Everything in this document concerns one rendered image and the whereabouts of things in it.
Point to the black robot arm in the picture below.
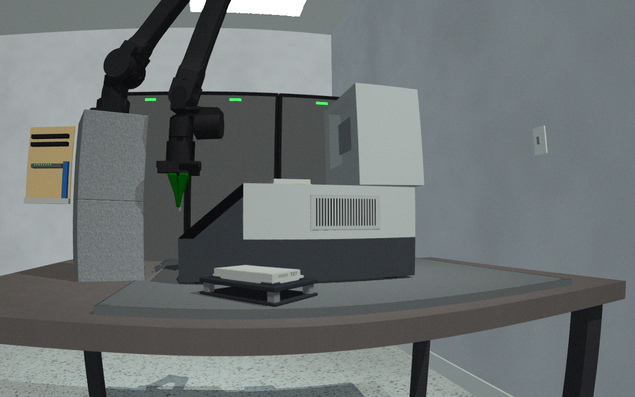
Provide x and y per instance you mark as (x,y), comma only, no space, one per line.
(125,69)

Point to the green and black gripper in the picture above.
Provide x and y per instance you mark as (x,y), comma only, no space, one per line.
(179,166)

